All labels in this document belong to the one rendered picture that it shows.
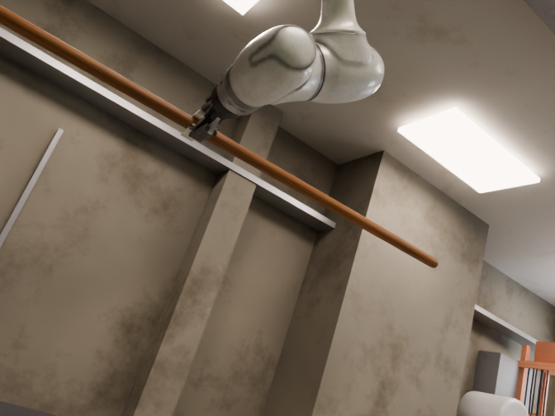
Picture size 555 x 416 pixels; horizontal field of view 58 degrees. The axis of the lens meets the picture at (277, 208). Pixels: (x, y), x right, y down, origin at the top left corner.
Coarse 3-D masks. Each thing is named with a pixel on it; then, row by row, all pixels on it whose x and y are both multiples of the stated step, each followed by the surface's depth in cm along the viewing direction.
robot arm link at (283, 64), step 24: (264, 48) 76; (288, 48) 75; (312, 48) 77; (240, 72) 81; (264, 72) 77; (288, 72) 76; (312, 72) 80; (240, 96) 85; (264, 96) 82; (288, 96) 82; (312, 96) 86
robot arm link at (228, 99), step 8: (232, 64) 88; (224, 80) 88; (216, 88) 91; (224, 88) 88; (224, 96) 89; (232, 96) 87; (224, 104) 90; (232, 104) 89; (240, 104) 87; (232, 112) 92; (240, 112) 91; (248, 112) 91
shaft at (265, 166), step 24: (24, 24) 94; (48, 48) 96; (72, 48) 98; (96, 72) 100; (144, 96) 104; (192, 120) 109; (216, 144) 113; (240, 144) 115; (264, 168) 117; (312, 192) 123; (360, 216) 130; (384, 240) 135; (432, 264) 141
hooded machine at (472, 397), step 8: (472, 392) 553; (480, 392) 550; (464, 400) 546; (472, 400) 538; (480, 400) 532; (488, 400) 526; (496, 400) 520; (504, 400) 515; (512, 400) 514; (464, 408) 540; (472, 408) 532; (480, 408) 525; (488, 408) 518; (496, 408) 511; (504, 408) 507; (512, 408) 510; (520, 408) 516
